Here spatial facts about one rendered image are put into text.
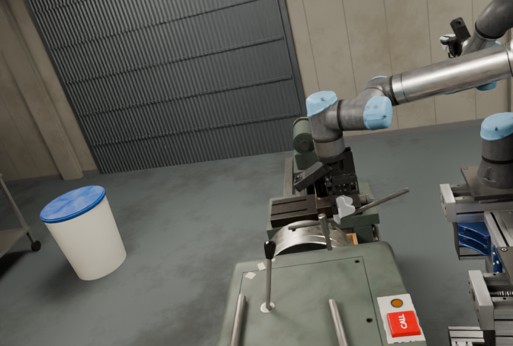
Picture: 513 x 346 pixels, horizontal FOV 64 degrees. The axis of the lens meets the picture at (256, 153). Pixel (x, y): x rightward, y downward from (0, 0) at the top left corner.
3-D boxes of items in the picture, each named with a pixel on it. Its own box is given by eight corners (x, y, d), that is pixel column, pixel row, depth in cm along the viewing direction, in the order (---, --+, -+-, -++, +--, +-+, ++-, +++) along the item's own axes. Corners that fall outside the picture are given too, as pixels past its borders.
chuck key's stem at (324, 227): (326, 252, 115) (317, 218, 111) (325, 247, 117) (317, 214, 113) (333, 250, 115) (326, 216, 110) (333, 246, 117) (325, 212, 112)
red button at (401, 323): (421, 337, 88) (421, 331, 87) (392, 340, 89) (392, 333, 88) (414, 315, 93) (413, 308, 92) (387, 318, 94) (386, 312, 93)
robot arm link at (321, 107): (333, 98, 93) (298, 101, 97) (340, 142, 97) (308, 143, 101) (343, 87, 99) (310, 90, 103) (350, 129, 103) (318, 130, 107)
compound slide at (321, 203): (340, 214, 186) (338, 205, 184) (317, 217, 187) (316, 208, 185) (336, 191, 204) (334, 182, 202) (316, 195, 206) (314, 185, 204)
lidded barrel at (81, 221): (94, 246, 410) (66, 188, 384) (141, 242, 394) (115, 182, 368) (59, 285, 362) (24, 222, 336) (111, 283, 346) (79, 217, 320)
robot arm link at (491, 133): (473, 151, 150) (472, 117, 145) (508, 141, 150) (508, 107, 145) (495, 164, 139) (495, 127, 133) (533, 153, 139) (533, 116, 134)
